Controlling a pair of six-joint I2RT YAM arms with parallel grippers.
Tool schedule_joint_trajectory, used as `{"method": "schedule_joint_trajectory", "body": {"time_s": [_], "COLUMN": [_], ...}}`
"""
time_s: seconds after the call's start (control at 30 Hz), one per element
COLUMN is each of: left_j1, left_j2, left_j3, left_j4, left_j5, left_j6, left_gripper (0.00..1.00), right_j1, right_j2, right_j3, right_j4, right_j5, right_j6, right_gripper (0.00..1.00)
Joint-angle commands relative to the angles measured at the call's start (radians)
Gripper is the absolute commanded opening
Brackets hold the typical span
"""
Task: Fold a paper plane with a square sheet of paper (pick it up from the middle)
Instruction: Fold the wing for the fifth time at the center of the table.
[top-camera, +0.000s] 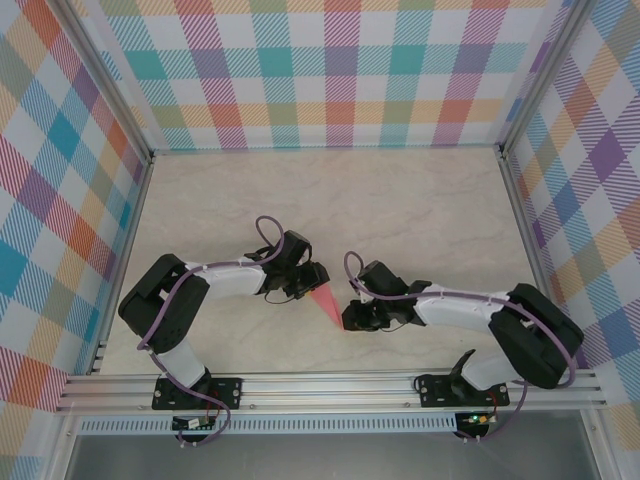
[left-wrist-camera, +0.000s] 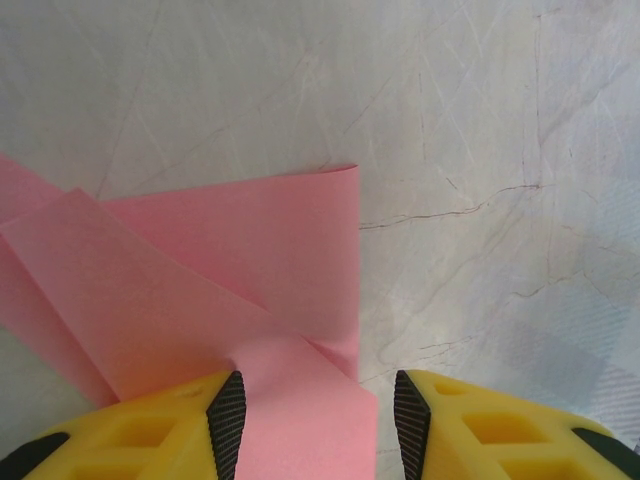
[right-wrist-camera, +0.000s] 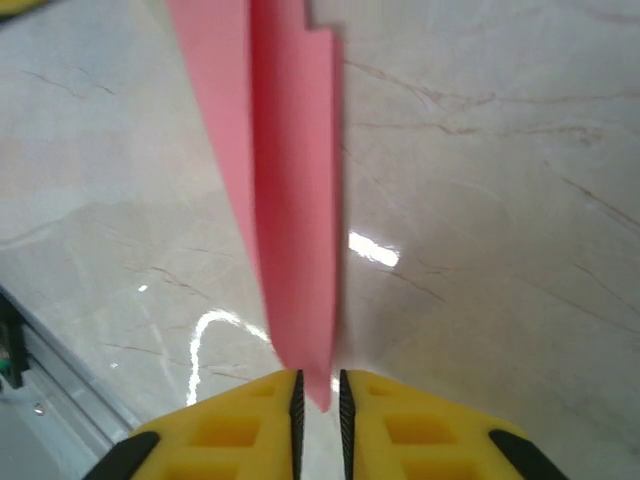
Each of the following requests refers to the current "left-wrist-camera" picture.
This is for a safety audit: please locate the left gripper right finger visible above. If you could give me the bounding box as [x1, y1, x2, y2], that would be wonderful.
[394, 369, 640, 480]

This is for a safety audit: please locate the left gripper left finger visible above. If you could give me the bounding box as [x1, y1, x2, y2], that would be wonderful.
[0, 369, 247, 480]

